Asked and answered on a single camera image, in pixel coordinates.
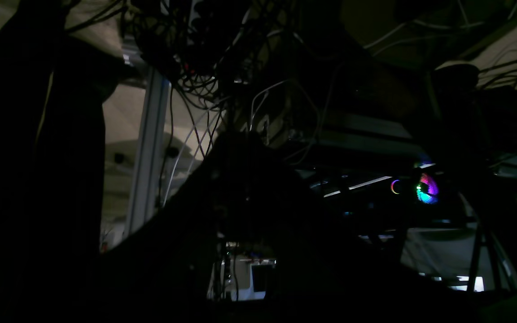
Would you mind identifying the aluminium frame post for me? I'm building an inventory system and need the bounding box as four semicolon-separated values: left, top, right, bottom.
124;68;170;238

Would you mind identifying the rgb lit computer fan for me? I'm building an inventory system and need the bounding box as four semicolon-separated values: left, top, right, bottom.
415;173;439;205

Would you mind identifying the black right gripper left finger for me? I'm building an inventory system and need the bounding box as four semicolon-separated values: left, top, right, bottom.
83;135;259;323

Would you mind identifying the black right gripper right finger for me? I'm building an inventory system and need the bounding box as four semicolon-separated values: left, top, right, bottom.
258;143;479;323

